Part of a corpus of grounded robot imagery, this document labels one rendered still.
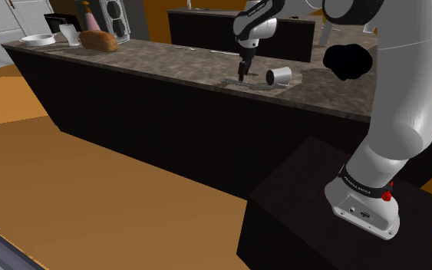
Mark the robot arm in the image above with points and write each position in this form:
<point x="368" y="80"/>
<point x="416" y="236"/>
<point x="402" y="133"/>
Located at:
<point x="406" y="93"/>

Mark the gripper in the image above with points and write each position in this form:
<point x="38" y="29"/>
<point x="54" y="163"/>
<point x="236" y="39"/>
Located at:
<point x="246" y="55"/>

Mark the silver metal mug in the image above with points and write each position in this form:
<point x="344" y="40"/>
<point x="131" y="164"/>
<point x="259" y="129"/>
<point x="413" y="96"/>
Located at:
<point x="280" y="76"/>

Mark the black box appliance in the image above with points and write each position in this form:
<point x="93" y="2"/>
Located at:
<point x="56" y="21"/>

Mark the black lumpy object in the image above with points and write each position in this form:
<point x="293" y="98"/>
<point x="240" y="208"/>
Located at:
<point x="347" y="61"/>

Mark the pink bottle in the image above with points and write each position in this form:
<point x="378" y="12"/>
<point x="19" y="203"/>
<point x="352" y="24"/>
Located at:
<point x="91" y="20"/>

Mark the white shallow bowl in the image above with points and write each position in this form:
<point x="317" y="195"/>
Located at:
<point x="38" y="39"/>

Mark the dark kitchen island counter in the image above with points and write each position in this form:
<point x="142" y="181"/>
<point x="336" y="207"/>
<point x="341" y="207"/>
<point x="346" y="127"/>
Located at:
<point x="133" y="112"/>

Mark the white drinking glass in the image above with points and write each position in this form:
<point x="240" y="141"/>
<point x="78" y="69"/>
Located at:
<point x="69" y="34"/>

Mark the white door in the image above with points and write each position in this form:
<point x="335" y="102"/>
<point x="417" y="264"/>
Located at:
<point x="10" y="15"/>

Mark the dark low cabinet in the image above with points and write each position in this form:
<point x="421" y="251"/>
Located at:
<point x="200" y="33"/>

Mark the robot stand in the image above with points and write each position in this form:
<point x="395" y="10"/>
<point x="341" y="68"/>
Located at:
<point x="298" y="209"/>

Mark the brown bread loaf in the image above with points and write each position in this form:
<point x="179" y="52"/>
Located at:
<point x="99" y="41"/>

